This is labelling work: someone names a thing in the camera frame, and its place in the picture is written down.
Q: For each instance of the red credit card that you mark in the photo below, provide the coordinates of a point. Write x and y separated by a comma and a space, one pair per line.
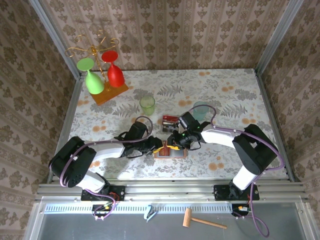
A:
163, 154
170, 118

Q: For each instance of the pink card holder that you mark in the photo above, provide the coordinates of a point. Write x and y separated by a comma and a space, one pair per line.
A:
181, 155

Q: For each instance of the dark grey credit card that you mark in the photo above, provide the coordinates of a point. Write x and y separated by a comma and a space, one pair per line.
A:
168, 128

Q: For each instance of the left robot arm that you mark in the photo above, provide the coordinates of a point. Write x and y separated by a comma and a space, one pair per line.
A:
72, 162

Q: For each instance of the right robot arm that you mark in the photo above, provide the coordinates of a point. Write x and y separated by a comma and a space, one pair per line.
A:
255, 150

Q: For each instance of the clear plastic card box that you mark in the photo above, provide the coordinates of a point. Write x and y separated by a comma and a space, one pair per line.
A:
170, 125

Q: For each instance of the floral patterned tablecloth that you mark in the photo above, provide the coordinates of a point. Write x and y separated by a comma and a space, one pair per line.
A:
175, 170

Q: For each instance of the teal textured plastic cup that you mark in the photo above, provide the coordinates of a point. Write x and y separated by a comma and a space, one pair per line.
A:
200, 115

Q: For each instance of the green translucent plastic cup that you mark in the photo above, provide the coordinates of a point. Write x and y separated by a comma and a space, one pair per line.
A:
147, 107

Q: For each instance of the blue white clip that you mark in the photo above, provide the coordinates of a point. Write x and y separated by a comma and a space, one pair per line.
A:
150, 213

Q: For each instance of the wooden mallet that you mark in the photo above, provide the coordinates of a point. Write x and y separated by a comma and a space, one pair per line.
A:
187, 217

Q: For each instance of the red plastic goblet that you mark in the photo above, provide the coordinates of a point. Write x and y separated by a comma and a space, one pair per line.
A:
115, 76

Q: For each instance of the green plastic goblet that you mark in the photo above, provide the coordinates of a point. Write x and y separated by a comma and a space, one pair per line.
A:
94, 83

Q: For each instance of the grey metal shelf panel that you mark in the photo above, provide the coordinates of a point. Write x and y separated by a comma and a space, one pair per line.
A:
125, 230

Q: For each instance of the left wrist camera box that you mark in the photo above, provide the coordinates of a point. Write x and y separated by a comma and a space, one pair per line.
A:
138, 128

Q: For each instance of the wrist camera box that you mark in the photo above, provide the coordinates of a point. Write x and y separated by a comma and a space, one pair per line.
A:
138, 128
188, 121

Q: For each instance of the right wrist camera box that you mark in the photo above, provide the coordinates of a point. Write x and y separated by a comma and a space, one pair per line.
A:
188, 121

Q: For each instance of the aluminium extrusion frame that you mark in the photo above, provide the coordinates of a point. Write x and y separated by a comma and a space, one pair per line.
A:
170, 191

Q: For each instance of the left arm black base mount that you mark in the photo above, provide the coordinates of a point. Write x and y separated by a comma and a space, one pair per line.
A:
117, 192

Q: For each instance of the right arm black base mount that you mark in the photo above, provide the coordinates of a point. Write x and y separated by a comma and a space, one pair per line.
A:
221, 192

